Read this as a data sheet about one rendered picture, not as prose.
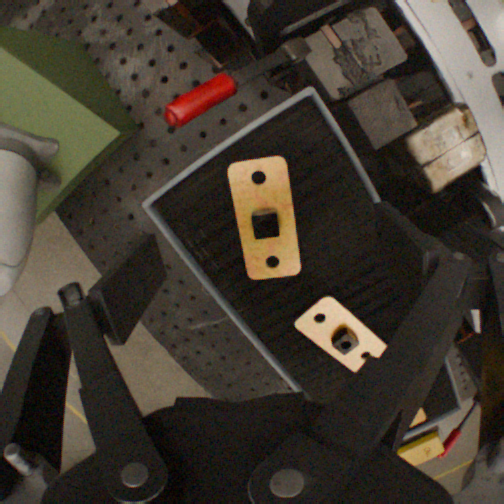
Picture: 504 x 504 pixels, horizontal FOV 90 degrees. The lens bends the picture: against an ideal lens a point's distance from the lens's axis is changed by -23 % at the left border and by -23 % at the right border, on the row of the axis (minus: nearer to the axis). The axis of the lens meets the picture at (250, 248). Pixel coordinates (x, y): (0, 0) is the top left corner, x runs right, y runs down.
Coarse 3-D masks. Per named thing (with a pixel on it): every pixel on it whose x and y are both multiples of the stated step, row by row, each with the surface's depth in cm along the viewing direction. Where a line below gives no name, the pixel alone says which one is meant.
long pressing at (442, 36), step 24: (408, 0) 26; (480, 0) 24; (408, 24) 28; (432, 24) 27; (456, 24) 26; (480, 24) 26; (432, 48) 28; (456, 48) 28; (432, 72) 31; (456, 72) 29; (480, 72) 28; (456, 96) 30; (480, 96) 30; (480, 120) 31; (480, 168) 33
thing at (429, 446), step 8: (432, 432) 32; (416, 440) 33; (424, 440) 32; (432, 440) 31; (440, 440) 32; (400, 448) 33; (408, 448) 33; (416, 448) 32; (424, 448) 32; (432, 448) 32; (440, 448) 32; (408, 456) 33; (416, 456) 33; (424, 456) 33; (432, 456) 33; (416, 464) 34
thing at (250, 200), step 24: (240, 168) 20; (264, 168) 20; (240, 192) 21; (264, 192) 21; (288, 192) 21; (240, 216) 22; (264, 216) 21; (288, 216) 21; (264, 240) 22; (288, 240) 22; (264, 264) 23; (288, 264) 23
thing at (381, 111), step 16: (384, 80) 23; (352, 96) 25; (368, 96) 24; (384, 96) 23; (400, 96) 23; (336, 112) 33; (352, 112) 24; (368, 112) 24; (384, 112) 24; (400, 112) 24; (352, 128) 28; (368, 128) 25; (384, 128) 24; (400, 128) 24; (368, 144) 26; (384, 144) 25
